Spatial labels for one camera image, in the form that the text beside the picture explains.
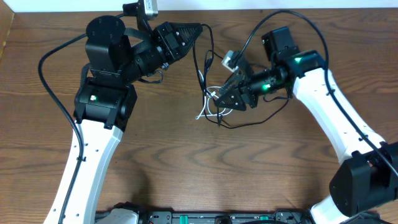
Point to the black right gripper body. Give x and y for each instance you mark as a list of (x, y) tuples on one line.
[(247, 96)]

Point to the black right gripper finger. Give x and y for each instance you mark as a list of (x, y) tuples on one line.
[(235, 80), (231, 100)]

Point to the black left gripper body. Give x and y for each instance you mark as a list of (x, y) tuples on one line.
[(168, 45)]

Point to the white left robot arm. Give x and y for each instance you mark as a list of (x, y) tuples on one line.
[(119, 56)]

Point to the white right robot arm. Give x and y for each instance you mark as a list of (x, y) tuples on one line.
[(367, 175)]

